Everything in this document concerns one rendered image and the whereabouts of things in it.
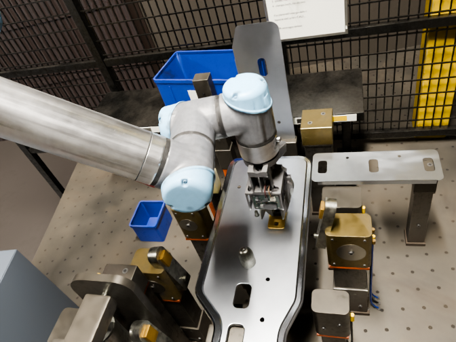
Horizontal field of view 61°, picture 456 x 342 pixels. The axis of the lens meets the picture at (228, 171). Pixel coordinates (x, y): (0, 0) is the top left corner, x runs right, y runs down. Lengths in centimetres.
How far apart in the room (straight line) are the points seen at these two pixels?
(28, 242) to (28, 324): 179
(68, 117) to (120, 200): 105
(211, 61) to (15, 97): 82
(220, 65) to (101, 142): 79
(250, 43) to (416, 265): 73
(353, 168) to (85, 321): 67
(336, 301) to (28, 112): 61
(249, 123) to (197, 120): 9
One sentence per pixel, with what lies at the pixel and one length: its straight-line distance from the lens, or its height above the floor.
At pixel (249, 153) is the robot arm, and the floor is 125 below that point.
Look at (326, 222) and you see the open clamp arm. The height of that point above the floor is 107.
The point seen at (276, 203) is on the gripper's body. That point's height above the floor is 113.
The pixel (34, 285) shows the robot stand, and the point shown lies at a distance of 106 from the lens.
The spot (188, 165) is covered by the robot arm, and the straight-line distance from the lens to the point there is 55.
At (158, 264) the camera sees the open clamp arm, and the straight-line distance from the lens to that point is 81.
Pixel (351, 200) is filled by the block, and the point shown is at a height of 98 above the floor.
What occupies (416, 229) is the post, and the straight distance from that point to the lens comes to 117.
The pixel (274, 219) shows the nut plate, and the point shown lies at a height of 101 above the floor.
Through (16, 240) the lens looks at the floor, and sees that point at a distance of 290.
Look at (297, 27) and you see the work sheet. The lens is 122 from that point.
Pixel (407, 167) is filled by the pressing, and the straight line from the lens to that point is 100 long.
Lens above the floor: 171
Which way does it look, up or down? 43 degrees down
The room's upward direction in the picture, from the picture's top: 18 degrees counter-clockwise
